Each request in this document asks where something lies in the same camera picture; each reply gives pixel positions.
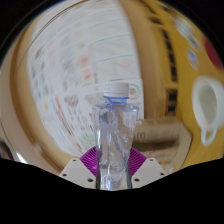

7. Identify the flat round red coaster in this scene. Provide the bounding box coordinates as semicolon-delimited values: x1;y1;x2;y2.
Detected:
203;37;224;69

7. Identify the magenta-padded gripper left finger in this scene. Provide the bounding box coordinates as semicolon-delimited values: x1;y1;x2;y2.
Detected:
59;146;98;190

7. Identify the clear white-capped water bottle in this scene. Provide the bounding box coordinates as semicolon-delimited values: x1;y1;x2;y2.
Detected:
94;81;140;191

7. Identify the large map and diagram poster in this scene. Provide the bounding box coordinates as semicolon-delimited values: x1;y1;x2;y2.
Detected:
26;3;145;152

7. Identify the white ceramic mug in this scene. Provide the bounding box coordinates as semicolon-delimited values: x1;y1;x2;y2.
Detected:
192;75;224;147

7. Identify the brown cardboard box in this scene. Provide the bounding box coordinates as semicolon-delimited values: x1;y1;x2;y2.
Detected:
133;116;193;168

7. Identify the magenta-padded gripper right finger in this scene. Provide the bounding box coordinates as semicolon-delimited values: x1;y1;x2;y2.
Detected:
126;147;168;190

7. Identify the small blue white sticker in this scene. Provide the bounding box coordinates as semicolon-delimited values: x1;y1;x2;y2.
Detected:
186;49;200;72

